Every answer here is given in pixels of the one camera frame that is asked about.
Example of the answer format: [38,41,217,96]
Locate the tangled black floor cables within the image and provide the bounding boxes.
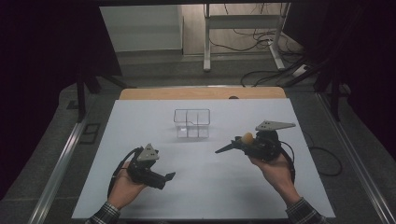
[207,3,304,64]

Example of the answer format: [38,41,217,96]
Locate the person's right hand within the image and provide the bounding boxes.
[247,152,302,206]

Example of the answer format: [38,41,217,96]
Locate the makeup brush with dark handle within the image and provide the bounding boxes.
[214,132,255,155]

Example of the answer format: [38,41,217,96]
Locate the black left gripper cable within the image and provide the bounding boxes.
[106,147,142,200]

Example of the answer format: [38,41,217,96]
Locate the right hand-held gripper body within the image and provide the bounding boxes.
[242,119,297,162]

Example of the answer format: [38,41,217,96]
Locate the white power strip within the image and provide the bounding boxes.
[291,63,310,77]

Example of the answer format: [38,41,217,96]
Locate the white wall panel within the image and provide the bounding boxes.
[99,5,185,53]

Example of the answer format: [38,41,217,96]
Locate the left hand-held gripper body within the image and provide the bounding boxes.
[126,143,166,190]

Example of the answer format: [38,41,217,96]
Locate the clear plastic compartment organizer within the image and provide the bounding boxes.
[173,108,212,139]

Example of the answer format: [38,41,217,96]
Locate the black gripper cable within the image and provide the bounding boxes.
[106,147,142,200]
[278,140,297,185]

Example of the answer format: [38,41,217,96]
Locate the person's left hand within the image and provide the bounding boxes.
[107,160,148,210]

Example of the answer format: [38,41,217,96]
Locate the white table mat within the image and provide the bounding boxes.
[72,98,336,220]

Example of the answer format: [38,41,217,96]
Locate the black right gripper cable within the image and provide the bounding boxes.
[278,140,297,185]

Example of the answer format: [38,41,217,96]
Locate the long black floor cable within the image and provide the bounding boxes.
[240,60,309,88]

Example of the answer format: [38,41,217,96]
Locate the black floor cable loop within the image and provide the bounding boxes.
[303,132,344,177]

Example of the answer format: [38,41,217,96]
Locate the black metal stand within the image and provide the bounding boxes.
[75,70,136,123]
[281,57,345,123]

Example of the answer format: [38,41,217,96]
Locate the aluminium rail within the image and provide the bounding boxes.
[27,119,89,224]
[316,92,396,224]

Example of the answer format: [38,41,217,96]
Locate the white desk frame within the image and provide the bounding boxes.
[203,3,292,73]

